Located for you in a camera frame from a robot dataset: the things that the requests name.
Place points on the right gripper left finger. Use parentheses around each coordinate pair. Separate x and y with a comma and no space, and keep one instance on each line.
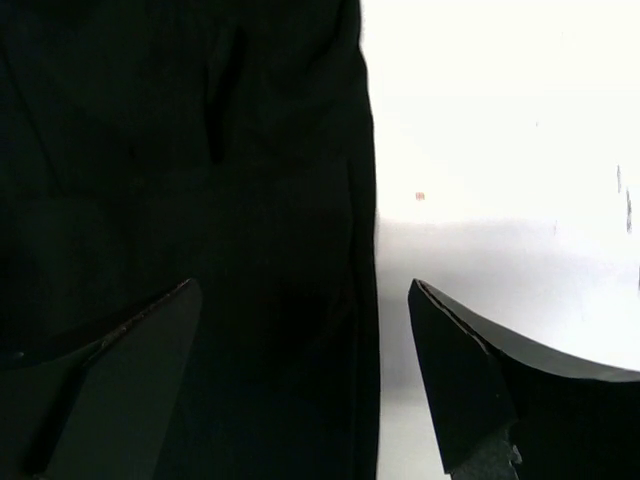
(94,402)

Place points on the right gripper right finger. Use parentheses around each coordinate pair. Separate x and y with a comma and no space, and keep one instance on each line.
(504,406)

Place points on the black t shirt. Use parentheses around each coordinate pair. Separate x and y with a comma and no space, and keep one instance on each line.
(144,143)

